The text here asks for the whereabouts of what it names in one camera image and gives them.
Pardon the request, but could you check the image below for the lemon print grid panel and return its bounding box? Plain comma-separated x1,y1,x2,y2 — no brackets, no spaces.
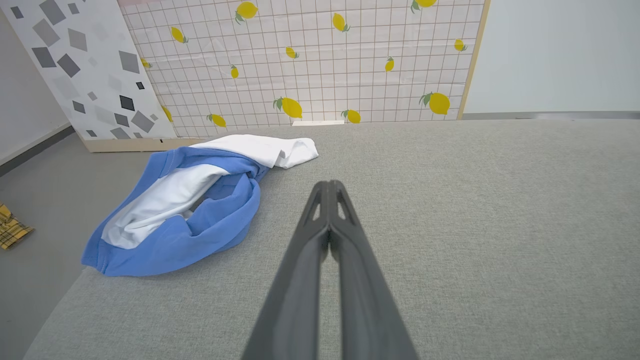
117,0,491,138

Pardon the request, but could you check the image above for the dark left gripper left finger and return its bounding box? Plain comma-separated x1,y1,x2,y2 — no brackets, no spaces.
242,181,330,360

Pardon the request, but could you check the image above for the blue and white raglan shirt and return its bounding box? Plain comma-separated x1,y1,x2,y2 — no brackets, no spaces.
81,134,319,277

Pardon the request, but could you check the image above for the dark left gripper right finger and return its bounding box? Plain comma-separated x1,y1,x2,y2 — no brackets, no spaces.
329,181,419,360

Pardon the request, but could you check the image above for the yellow plaid cloth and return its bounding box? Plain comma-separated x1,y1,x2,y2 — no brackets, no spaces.
0,202,35,251

